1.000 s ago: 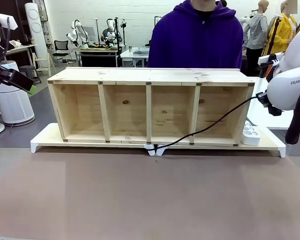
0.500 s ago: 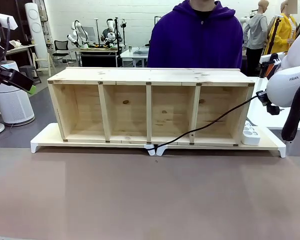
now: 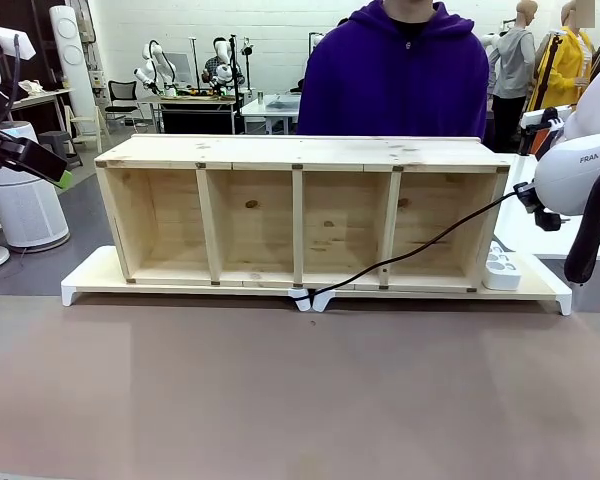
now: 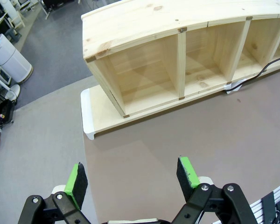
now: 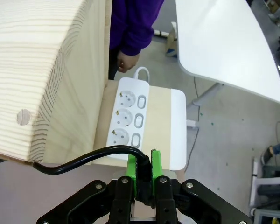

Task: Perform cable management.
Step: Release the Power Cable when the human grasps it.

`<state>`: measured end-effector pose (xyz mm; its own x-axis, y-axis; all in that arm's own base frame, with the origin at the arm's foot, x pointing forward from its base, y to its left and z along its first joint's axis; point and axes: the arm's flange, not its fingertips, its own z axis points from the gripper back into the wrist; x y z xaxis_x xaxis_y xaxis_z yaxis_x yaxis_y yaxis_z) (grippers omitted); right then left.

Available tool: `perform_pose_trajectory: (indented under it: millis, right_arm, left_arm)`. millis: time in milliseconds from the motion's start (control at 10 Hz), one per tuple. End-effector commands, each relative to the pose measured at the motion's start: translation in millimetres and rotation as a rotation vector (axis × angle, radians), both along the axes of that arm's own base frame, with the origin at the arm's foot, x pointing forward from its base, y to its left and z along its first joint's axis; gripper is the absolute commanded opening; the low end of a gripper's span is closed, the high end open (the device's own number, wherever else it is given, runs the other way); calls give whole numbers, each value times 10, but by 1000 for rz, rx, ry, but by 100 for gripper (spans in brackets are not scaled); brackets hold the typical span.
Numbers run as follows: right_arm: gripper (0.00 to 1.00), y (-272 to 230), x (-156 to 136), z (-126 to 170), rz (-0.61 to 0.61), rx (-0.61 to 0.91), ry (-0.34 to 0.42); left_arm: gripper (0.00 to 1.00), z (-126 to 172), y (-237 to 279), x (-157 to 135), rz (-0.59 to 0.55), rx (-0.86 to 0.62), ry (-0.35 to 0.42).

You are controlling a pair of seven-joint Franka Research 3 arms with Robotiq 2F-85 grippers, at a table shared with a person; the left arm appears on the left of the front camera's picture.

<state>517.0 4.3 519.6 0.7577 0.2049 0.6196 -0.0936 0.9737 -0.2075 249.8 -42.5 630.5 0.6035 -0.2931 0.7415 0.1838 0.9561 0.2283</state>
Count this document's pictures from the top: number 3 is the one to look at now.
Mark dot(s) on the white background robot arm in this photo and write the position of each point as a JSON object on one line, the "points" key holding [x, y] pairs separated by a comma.
{"points": [[225, 60], [157, 62]]}

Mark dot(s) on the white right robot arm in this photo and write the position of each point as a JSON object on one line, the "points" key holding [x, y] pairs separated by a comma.
{"points": [[570, 170]]}

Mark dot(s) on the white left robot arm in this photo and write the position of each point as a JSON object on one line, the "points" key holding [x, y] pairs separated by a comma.
{"points": [[10, 42]]}

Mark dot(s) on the grey round stool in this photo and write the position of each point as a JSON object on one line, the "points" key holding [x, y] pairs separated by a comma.
{"points": [[60, 142]]}

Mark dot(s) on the white cylindrical air purifier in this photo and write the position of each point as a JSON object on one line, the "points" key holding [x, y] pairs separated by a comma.
{"points": [[25, 215]]}

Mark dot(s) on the small wooden stool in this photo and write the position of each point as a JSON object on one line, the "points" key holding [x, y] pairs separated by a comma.
{"points": [[87, 127]]}

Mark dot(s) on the orange and white device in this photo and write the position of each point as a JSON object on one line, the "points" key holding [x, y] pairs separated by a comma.
{"points": [[537, 130]]}

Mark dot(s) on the white power strip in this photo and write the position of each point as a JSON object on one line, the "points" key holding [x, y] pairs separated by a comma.
{"points": [[500, 272]]}

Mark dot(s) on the white-legged wooden riser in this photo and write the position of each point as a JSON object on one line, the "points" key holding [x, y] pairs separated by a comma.
{"points": [[535, 287]]}

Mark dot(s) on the black office chair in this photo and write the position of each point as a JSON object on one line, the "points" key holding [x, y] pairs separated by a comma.
{"points": [[121, 97]]}

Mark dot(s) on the tall white tower air conditioner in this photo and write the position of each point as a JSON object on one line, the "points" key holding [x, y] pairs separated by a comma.
{"points": [[75, 60]]}

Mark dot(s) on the mannequin in grey shirt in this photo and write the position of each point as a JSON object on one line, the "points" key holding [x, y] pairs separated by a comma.
{"points": [[512, 65]]}

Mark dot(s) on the mannequin in yellow jacket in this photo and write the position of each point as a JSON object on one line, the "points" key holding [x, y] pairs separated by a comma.
{"points": [[565, 65]]}

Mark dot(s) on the background workbench table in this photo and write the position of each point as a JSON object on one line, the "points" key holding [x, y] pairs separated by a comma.
{"points": [[195, 112]]}

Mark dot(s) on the person in purple hoodie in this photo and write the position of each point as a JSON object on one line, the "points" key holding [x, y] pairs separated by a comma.
{"points": [[395, 75]]}

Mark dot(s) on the black tripod stand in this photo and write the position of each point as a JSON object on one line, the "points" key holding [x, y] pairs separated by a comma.
{"points": [[233, 75]]}

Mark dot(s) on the pine wooden shelf unit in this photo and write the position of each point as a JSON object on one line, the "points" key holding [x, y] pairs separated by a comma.
{"points": [[260, 150]]}

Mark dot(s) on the white background table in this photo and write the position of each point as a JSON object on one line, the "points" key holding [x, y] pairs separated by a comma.
{"points": [[272, 112]]}

